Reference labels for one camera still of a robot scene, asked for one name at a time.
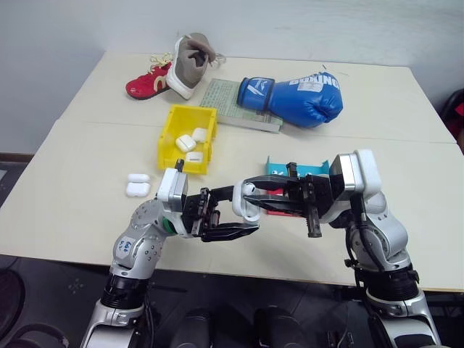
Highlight yellow plastic bin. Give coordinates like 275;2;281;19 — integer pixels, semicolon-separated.
157;104;218;175

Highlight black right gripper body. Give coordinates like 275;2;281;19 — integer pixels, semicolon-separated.
285;162;344;239

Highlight grey and white shoe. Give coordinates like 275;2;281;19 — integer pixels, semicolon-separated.
165;32;226;101

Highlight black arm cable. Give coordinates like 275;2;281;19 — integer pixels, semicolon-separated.
343;194;369;291
143;284;157;348

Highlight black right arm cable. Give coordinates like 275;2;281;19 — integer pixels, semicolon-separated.
343;194;369;291

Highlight red and black chair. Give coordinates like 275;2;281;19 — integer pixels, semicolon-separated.
439;86;464;153

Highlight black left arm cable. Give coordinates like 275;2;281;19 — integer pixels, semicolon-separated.
143;284;157;348

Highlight dark rounded shape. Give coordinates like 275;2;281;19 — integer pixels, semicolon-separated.
169;307;215;348
253;306;302;348

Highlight red shoe with cream laces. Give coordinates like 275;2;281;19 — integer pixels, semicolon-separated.
125;52;174;101

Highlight teal cardboard tray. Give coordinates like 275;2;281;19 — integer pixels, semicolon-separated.
265;155;331;217

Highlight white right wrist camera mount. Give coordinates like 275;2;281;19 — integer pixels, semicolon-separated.
320;149;381;223

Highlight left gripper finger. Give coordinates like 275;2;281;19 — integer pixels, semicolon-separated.
199;222;261;243
208;185;236;204

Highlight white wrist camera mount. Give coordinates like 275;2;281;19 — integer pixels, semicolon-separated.
155;167;195;239
320;149;381;223

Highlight blue boxing glove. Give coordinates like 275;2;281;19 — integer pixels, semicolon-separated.
236;71;344;128

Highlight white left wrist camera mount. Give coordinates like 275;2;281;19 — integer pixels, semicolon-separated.
155;167;195;239

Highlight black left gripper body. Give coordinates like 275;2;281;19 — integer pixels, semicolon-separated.
175;158;221;239

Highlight green paperback book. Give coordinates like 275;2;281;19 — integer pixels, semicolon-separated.
199;78;284;134

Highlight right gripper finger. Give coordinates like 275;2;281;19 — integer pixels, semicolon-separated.
241;173;293;191
241;193;306;217

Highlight black round object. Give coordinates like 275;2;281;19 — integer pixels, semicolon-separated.
7;322;70;348
0;268;26;327

